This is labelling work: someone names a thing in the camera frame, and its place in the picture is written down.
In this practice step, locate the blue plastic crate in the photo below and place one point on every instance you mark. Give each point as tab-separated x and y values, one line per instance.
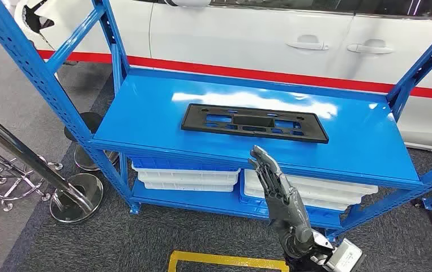
253	206
170	164

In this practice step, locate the red barrier belt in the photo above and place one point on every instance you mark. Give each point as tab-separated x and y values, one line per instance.
238	71

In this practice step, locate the black stool chrome base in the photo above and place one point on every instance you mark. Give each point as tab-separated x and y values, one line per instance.
8	205

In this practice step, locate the black plastic plate holder part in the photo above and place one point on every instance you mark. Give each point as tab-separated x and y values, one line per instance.
193	120

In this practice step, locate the chrome round stanchion base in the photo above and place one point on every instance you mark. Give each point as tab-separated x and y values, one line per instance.
84	161

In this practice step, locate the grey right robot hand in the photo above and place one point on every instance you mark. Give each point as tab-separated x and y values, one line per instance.
283	210

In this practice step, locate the chrome stanchion post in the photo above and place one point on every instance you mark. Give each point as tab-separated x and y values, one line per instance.
76	204

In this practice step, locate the white car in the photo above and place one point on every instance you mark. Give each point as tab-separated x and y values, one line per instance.
238	37

